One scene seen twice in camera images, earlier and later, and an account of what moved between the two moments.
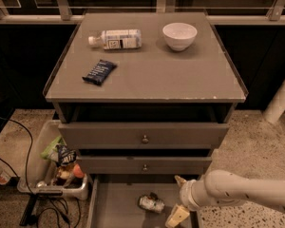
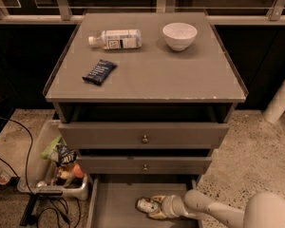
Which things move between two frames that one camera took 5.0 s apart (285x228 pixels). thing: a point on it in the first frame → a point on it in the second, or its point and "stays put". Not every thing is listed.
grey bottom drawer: [115, 199] stays put
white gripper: [185, 194] → [168, 206]
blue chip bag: [65, 155] stays put
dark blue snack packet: [100, 72] stays put
